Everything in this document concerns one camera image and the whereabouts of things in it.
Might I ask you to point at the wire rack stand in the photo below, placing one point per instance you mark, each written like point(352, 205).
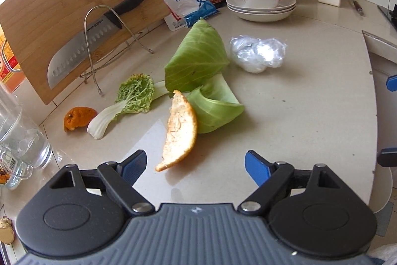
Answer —
point(106, 48)

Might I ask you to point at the large green cabbage leaf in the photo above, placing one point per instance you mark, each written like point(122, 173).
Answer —
point(200, 56)

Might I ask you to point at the napa cabbage leaf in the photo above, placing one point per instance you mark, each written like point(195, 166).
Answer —
point(134, 96)

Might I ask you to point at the orange peel piece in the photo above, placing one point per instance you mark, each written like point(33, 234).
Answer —
point(78, 117)

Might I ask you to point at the metal spatula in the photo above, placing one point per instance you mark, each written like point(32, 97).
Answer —
point(355, 2)

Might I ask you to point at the clear glass jug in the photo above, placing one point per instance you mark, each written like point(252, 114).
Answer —
point(24, 147)

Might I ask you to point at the curled green cabbage leaf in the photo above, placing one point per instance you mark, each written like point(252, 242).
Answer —
point(214, 104)

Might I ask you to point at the blue white salt bag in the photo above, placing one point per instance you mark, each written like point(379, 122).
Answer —
point(185, 13)

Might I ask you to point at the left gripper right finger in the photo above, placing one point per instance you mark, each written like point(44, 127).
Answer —
point(273, 181)

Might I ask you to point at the long orange peel strip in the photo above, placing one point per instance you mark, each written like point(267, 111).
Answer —
point(182, 130)

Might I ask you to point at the bamboo cutting board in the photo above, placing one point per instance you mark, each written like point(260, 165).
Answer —
point(37, 29)

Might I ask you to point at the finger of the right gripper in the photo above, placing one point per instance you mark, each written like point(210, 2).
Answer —
point(391, 83)

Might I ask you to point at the stacked white plates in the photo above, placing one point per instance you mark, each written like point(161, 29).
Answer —
point(257, 14)

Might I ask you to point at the black gas stove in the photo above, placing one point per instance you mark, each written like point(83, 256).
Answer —
point(390, 15)

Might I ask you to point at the black handled kitchen knife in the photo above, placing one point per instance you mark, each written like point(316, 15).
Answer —
point(74, 52)

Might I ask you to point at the clear plastic bag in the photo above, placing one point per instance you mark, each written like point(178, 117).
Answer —
point(255, 55)

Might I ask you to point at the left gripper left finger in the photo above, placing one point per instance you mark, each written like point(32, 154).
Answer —
point(119, 178)

